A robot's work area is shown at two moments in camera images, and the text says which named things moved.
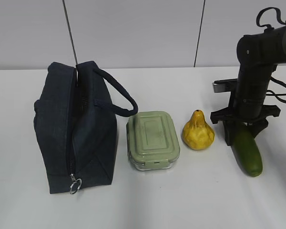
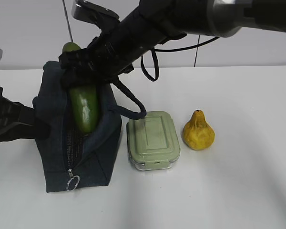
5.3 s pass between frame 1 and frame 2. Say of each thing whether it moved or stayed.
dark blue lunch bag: moved
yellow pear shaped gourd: stayed
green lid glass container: stayed
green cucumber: moved
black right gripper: moved
